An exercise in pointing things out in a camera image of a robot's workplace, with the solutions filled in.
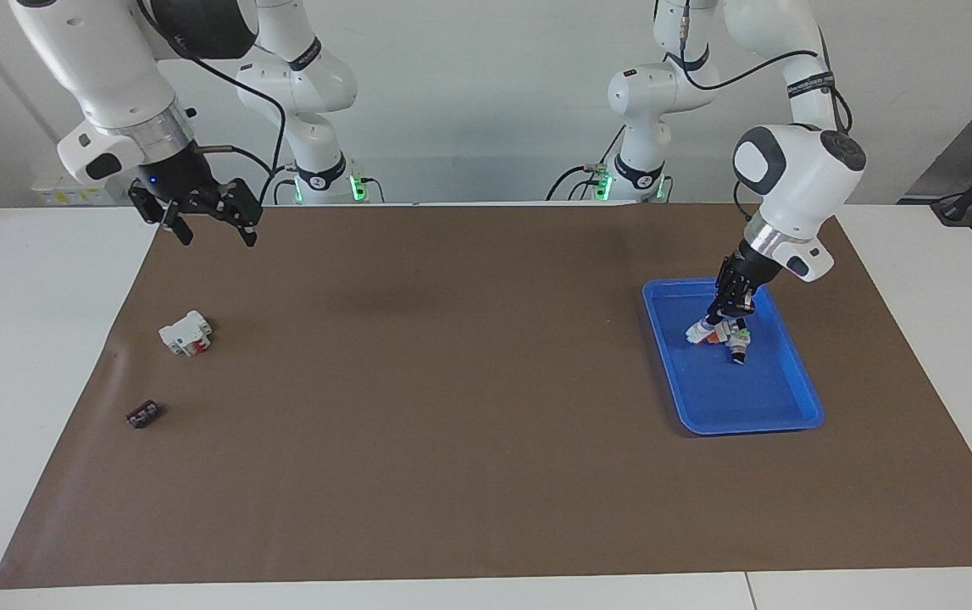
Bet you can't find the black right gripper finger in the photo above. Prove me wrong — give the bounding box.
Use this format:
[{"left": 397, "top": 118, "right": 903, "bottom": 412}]
[
  {"left": 219, "top": 178, "right": 264, "bottom": 249},
  {"left": 128, "top": 185, "right": 195, "bottom": 247}
]

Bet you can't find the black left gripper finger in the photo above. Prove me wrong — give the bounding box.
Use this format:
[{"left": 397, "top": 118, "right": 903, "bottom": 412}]
[
  {"left": 705, "top": 274, "right": 737, "bottom": 328},
  {"left": 726, "top": 286, "right": 760, "bottom": 324}
]

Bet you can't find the blue plastic tray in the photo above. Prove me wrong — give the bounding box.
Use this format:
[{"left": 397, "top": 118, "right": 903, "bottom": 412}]
[{"left": 642, "top": 277, "right": 825, "bottom": 436}]

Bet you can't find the white red circuit breaker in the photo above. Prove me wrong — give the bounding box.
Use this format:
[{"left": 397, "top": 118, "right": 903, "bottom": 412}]
[{"left": 158, "top": 310, "right": 214, "bottom": 358}]

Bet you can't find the brown table mat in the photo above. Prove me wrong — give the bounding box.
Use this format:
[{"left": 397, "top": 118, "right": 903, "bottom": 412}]
[{"left": 0, "top": 202, "right": 972, "bottom": 591}]

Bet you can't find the black base cable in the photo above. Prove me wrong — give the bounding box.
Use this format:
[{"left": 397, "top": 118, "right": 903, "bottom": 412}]
[
  {"left": 546, "top": 165, "right": 597, "bottom": 202},
  {"left": 258, "top": 165, "right": 293, "bottom": 206},
  {"left": 570, "top": 125, "right": 627, "bottom": 201}
]

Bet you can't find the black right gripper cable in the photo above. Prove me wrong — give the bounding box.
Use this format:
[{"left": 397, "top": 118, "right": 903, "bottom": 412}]
[{"left": 136, "top": 0, "right": 287, "bottom": 208}]

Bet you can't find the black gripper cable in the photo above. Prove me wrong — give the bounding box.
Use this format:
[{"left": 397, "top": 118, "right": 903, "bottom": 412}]
[
  {"left": 676, "top": 0, "right": 855, "bottom": 223},
  {"left": 136, "top": 0, "right": 287, "bottom": 208}
]

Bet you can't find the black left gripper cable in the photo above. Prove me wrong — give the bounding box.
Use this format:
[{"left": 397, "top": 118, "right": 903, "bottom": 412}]
[{"left": 676, "top": 0, "right": 855, "bottom": 223}]

